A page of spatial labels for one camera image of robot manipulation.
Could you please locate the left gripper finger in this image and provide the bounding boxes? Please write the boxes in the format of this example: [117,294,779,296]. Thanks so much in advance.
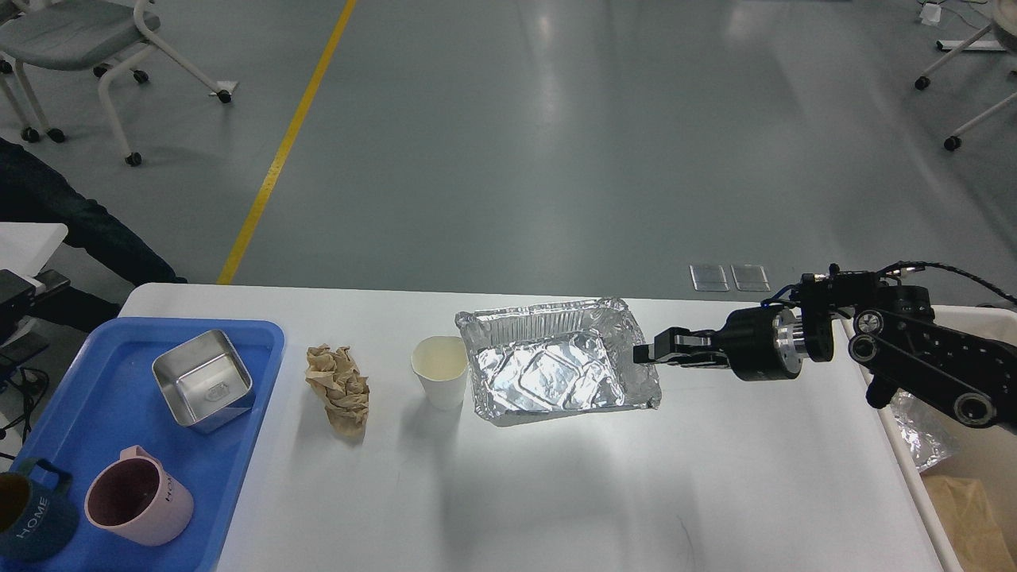
[1,270,70,334]

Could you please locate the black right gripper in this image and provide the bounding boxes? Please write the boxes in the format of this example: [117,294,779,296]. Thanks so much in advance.
[632,307,834,381]

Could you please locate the aluminium foil tray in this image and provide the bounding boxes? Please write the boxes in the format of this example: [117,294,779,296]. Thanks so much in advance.
[454,297,662,427]

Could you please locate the stainless steel rectangular container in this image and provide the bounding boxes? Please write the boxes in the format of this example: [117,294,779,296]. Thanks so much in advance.
[152,329,257,435]

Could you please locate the pink mug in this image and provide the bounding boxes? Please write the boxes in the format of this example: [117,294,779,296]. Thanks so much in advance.
[83,446,194,547]

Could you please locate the white paper cup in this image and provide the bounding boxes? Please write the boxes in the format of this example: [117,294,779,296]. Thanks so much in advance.
[410,336,470,410]

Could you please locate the brown paper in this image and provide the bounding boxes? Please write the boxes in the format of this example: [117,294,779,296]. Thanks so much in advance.
[922,475,1016,571]
[304,344,370,438]

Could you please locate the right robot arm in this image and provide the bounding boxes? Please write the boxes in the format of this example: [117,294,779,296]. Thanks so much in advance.
[632,261,1016,432]

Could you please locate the white side table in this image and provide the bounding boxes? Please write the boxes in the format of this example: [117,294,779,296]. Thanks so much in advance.
[1,222,67,276]

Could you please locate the left floor socket plate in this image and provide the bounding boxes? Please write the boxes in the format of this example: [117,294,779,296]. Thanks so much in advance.
[689,264,730,292]

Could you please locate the floor socket plate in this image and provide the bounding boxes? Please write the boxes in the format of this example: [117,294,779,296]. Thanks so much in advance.
[689,264,730,292]
[730,264,772,292]

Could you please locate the person in white sweater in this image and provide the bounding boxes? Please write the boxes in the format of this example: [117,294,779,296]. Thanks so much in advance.
[1,140,186,333]

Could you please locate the right floor socket plate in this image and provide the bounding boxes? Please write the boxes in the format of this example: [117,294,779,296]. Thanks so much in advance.
[730,264,772,292]

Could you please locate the blue plastic tray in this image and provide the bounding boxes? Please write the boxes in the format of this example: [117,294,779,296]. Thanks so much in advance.
[2,318,284,571]

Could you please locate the dark blue HOME mug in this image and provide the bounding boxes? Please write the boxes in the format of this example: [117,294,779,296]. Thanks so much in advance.
[1,458,79,562]

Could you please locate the grey office chair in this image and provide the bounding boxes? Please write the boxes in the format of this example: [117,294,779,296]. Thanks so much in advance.
[1,1,233,167]

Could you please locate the brown paper in bin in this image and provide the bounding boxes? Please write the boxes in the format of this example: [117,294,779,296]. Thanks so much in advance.
[922,475,1016,571]

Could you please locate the chair base right background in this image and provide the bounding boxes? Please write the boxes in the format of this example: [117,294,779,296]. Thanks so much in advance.
[915,0,1017,153]

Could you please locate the white power adapter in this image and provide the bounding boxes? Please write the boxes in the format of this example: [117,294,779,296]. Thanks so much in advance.
[918,2,943,27]

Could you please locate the black cables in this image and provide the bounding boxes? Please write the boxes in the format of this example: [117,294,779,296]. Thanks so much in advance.
[0,350,52,462]

